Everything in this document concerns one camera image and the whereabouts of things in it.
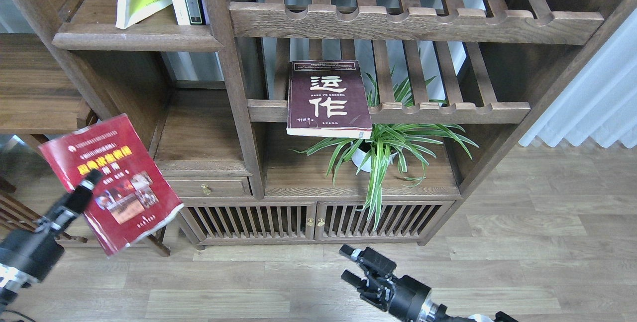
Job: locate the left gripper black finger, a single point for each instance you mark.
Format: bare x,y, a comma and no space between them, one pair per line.
90,181

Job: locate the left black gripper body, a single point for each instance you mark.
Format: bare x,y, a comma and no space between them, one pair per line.
28,257

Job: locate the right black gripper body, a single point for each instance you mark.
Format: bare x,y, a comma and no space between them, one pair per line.
404,298

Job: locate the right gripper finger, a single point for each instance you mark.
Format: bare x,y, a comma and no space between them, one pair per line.
354,254
353,280

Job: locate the red book top shelf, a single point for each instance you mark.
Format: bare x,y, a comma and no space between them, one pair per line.
133,199

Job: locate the dark red book white characters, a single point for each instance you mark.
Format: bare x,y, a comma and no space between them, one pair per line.
327,98

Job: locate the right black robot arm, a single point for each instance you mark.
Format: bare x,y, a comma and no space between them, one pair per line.
439,314

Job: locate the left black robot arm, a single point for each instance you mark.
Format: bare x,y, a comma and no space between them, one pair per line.
5,307

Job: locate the wooden slatted rack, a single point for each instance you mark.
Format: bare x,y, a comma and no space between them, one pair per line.
14,214

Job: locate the wooden side table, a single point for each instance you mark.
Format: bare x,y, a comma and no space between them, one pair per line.
40,103

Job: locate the white plant pot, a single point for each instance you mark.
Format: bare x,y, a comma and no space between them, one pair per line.
360,154

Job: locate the brass drawer knob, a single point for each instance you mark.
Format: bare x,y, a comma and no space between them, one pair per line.
205,189

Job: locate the green spider plant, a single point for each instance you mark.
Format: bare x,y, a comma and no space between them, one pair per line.
404,138

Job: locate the dark wooden bookshelf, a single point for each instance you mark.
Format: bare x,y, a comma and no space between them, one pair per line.
211,101

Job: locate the white curtain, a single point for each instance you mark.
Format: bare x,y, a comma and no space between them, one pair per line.
600,104

